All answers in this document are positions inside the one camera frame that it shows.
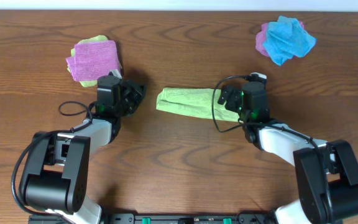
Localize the light green microfiber cloth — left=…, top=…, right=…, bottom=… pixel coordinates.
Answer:
left=155, top=87, right=241, bottom=123

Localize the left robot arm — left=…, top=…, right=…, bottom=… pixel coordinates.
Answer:
left=11, top=75, right=146, bottom=224

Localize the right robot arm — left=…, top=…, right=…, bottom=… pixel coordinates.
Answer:
left=218, top=82, right=358, bottom=223

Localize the folded green cloth underneath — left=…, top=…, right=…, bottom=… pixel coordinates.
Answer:
left=67, top=35, right=124, bottom=88

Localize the folded purple cloth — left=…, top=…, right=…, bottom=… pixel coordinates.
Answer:
left=65, top=40, right=122, bottom=82

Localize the crumpled purple cloth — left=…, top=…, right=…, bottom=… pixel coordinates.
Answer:
left=255, top=21, right=305, bottom=58

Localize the crumpled blue cloth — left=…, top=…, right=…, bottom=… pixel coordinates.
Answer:
left=262, top=15, right=317, bottom=67

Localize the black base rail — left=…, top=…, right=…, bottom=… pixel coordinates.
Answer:
left=27, top=212, right=279, bottom=224

